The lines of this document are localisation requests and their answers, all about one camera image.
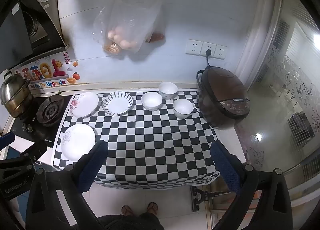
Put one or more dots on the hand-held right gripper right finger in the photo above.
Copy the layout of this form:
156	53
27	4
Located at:
223	166

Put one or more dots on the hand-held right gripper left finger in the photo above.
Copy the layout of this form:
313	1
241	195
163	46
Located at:
92	163

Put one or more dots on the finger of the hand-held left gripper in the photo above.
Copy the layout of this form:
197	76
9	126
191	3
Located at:
35	147
6	140

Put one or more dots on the white plate with grey flower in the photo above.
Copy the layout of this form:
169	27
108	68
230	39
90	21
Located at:
76	139

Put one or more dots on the white plate with pink flowers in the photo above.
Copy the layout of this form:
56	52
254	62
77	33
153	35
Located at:
86	103

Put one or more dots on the white plate with dark stripes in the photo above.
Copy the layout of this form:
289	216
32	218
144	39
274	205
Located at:
117	104

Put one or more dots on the plain white bowl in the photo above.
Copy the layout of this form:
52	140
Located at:
183	107
151	100

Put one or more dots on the white bowl with blue pattern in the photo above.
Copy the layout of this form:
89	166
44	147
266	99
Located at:
168	89

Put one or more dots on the black glass gas cooktop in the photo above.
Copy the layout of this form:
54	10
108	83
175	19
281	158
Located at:
17	129

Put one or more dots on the blue kitchen cabinet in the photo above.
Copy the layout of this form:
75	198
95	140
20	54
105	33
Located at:
23	203

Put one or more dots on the round gas burner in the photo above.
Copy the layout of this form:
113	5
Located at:
48	112

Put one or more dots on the black mop head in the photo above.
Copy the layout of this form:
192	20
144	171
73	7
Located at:
197	196

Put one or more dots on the stainless steel steamer pot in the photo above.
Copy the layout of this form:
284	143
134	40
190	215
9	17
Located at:
15	94

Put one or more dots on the person's left foot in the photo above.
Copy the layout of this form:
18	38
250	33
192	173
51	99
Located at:
126	210

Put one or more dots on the person's foot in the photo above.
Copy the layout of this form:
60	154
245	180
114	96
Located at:
126	210
152	208

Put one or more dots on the black and white checkered mat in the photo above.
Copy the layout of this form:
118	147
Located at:
150	139

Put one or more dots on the brown rice cooker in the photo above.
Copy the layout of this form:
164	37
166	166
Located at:
222	94

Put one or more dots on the person's right foot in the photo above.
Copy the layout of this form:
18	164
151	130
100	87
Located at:
152	208

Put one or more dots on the patterned glass sliding door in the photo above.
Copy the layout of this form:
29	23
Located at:
287	94

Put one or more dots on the black range hood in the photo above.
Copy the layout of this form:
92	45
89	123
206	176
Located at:
15	32

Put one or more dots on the small bag of orange snacks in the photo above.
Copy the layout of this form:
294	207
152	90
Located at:
112	47

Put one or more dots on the clear plastic bag of eggs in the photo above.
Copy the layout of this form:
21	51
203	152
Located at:
130	24

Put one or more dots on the colourful wall sticker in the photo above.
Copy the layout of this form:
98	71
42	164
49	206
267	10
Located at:
47	71

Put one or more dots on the white wall socket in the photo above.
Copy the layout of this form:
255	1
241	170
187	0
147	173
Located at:
194	47
212	46
221	52

